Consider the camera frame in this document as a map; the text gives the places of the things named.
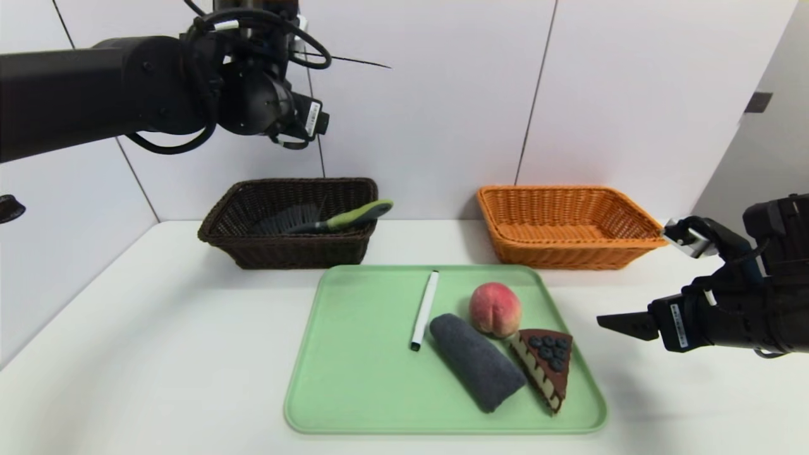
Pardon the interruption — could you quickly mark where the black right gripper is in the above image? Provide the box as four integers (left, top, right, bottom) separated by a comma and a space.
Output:
596, 288, 769, 353

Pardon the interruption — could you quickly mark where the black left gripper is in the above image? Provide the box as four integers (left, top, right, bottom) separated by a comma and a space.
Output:
282, 91, 330, 142

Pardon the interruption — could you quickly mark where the black brush with green handle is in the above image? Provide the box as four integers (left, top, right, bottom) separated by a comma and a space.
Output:
253, 200, 394, 236

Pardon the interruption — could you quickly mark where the dark grey towel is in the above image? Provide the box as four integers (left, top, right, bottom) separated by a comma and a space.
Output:
429, 313, 527, 414

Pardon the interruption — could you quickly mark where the white marker pen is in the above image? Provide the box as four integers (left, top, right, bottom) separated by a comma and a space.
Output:
410, 270, 439, 352

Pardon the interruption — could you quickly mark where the orange wicker basket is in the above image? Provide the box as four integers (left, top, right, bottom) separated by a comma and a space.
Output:
476, 185, 669, 271

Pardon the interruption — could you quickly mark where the dark brown wicker basket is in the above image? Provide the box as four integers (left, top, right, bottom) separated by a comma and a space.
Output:
197, 178, 379, 271

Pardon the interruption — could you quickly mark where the chocolate blueberry cake slice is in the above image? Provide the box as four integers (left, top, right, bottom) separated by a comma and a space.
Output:
508, 328, 574, 415

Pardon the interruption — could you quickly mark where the pink peach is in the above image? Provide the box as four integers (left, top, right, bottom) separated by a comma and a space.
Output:
468, 282, 523, 339

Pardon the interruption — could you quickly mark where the light green plastic tray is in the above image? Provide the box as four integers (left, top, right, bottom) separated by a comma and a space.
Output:
284, 264, 607, 435

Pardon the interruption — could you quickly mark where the thin black cable tie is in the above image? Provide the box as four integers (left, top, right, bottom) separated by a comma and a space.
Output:
303, 54, 392, 70

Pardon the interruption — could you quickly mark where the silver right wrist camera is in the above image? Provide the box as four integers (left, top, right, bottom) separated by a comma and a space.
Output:
662, 218, 718, 258

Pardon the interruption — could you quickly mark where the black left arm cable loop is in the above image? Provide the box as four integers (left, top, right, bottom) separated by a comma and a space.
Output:
125, 117, 219, 156

